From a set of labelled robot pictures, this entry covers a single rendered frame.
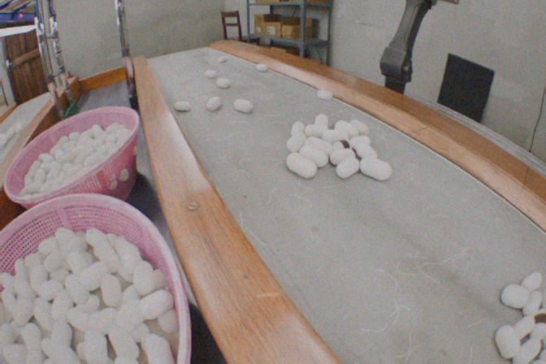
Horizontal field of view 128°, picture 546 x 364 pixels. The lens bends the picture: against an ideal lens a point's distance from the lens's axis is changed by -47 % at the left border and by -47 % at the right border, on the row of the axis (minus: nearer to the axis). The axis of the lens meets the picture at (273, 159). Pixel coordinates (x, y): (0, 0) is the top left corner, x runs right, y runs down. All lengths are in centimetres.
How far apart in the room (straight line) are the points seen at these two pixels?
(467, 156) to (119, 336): 44
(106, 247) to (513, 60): 232
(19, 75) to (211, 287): 483
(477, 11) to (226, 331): 230
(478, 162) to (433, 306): 24
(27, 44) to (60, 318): 468
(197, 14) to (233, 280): 483
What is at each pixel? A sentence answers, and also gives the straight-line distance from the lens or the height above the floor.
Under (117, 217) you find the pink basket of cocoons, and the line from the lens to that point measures 26.
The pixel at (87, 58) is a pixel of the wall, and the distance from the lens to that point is 465.
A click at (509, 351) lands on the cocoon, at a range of 24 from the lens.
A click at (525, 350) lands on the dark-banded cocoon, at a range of 25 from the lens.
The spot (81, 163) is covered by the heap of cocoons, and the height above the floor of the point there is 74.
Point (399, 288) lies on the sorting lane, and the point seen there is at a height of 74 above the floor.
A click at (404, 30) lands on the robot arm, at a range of 73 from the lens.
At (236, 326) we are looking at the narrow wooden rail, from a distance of 16.
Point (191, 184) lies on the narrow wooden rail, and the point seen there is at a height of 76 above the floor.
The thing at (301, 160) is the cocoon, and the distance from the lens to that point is 27.
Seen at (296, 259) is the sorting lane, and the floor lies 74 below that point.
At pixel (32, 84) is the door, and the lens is 483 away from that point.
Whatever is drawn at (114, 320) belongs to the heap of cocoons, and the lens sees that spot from 21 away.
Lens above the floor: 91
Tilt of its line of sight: 35 degrees down
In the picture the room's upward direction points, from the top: straight up
